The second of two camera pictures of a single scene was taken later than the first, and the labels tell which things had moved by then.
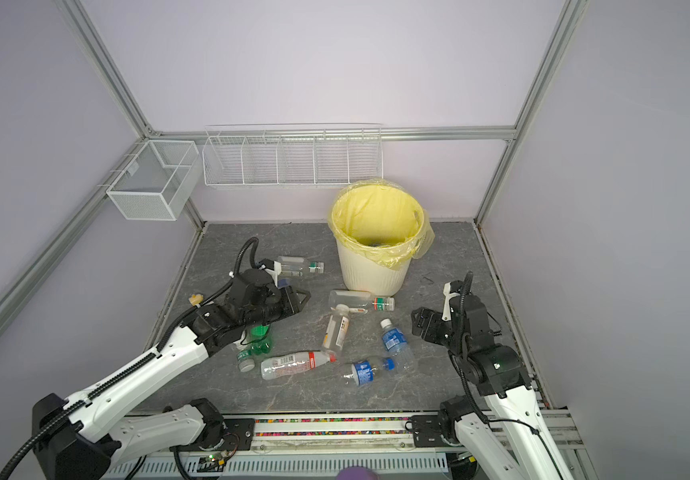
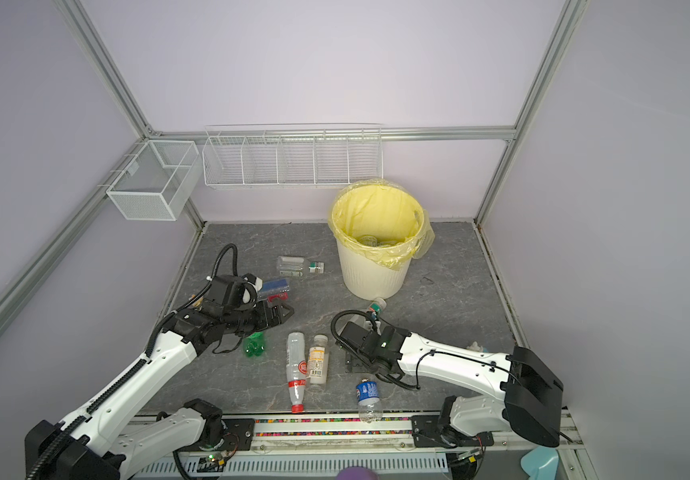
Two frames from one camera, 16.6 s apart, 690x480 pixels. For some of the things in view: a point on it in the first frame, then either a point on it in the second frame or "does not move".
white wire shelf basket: [283, 154] does not move
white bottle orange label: [336, 328] → [318, 364]
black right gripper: [431, 333] → [358, 365]
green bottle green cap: [259, 342] does not move
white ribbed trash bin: [366, 276] does not move
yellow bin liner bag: [381, 222] does not move
